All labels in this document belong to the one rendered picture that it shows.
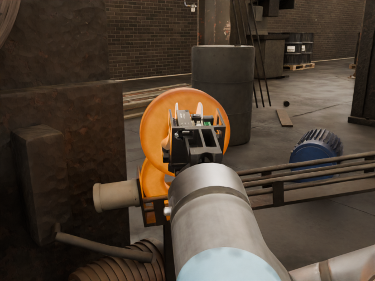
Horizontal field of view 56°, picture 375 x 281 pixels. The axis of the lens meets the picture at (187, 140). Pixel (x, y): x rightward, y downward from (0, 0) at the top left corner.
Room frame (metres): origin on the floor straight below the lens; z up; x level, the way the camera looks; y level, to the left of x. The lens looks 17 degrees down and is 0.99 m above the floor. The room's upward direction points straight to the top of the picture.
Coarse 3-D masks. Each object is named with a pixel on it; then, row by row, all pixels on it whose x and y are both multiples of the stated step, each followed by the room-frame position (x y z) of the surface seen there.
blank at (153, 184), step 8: (144, 168) 0.66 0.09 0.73; (152, 168) 0.66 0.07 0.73; (144, 176) 0.65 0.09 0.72; (152, 176) 0.66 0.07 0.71; (160, 176) 0.66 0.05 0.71; (144, 184) 0.65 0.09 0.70; (152, 184) 0.66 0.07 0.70; (160, 184) 0.66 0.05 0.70; (152, 192) 0.66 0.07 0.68; (160, 192) 0.66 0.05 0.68
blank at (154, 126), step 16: (160, 96) 0.58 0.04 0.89; (176, 96) 0.57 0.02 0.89; (192, 96) 0.58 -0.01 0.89; (208, 96) 0.58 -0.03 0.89; (160, 112) 0.57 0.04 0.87; (192, 112) 0.57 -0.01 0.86; (208, 112) 0.58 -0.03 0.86; (224, 112) 0.58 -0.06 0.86; (144, 128) 0.56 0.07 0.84; (160, 128) 0.57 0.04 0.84; (144, 144) 0.56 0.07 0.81; (160, 144) 0.56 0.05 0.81; (224, 144) 0.58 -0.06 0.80; (160, 160) 0.56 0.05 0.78
